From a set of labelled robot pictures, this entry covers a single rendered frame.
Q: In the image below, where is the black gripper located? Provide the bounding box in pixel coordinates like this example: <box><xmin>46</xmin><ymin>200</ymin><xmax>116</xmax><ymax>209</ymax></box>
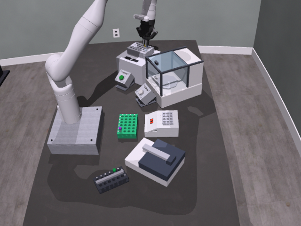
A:
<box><xmin>136</xmin><ymin>19</ymin><xmax>158</xmax><ymax>46</ymax></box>

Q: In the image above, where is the green tube rack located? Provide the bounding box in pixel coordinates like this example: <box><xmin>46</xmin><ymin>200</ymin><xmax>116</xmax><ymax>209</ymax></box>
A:
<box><xmin>117</xmin><ymin>114</ymin><xmax>138</xmax><ymax>138</ymax></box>

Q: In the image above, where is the white balance with glass enclosure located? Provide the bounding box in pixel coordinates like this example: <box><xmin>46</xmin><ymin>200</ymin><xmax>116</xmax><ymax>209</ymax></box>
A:
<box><xmin>135</xmin><ymin>46</ymin><xmax>204</xmax><ymax>108</ymax></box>

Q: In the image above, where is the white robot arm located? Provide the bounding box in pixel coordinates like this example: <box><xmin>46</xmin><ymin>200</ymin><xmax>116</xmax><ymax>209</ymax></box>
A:
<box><xmin>45</xmin><ymin>0</ymin><xmax>157</xmax><ymax>124</ymax></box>

